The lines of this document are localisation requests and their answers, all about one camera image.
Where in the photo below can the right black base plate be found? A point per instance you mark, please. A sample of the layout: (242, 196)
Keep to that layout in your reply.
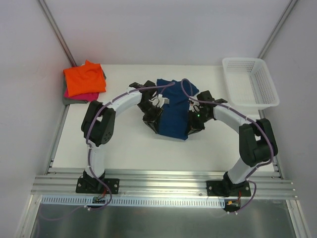
(224, 189)

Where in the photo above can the pink folded t-shirt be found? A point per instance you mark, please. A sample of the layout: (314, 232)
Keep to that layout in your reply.
(82, 97)

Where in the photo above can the aluminium mounting rail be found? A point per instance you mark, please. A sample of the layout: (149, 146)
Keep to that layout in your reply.
(62, 181)

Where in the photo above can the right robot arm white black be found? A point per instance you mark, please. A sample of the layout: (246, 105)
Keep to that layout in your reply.
(257, 144)

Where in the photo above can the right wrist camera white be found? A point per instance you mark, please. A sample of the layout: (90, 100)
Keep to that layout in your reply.
(194, 106)

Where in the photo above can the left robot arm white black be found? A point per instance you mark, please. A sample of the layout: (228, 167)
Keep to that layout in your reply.
(99, 120)

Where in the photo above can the white plastic basket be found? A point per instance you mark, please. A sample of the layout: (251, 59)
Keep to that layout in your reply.
(249, 83)

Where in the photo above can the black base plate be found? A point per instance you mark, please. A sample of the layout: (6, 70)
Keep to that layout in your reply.
(224, 189)
(111, 184)

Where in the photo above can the blue t-shirt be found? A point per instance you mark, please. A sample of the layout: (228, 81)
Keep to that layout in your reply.
(173, 121)

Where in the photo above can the white slotted cable duct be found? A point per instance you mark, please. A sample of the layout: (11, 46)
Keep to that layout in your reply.
(134, 201)

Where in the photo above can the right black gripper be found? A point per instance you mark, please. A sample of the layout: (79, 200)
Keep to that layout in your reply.
(194, 124)

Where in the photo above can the orange folded t-shirt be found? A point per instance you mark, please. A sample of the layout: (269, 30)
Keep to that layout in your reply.
(84, 79)

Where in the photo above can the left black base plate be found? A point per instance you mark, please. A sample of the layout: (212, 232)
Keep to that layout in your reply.
(111, 184)

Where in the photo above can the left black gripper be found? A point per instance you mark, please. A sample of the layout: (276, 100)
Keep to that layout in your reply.
(153, 120)

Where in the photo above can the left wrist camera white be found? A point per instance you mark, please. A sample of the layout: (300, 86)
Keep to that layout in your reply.
(159, 101)

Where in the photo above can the grey folded t-shirt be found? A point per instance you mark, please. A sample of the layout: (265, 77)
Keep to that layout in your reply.
(67, 101)

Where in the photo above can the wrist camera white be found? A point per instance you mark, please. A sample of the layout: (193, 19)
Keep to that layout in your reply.
(194, 106)
(159, 101)

